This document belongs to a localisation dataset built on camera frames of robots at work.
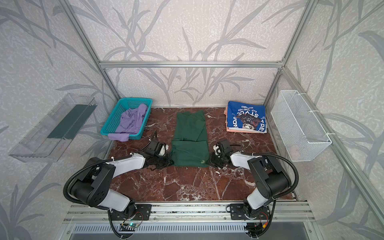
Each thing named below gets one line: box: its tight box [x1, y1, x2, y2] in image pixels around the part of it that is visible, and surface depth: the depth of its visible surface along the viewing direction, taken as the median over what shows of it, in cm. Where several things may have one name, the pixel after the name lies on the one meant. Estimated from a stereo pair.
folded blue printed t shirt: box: [227, 101, 267, 134], surface depth 107 cm
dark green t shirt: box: [171, 110, 210, 168], surface depth 96 cm
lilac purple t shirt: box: [108, 103, 148, 142], surface depth 110 cm
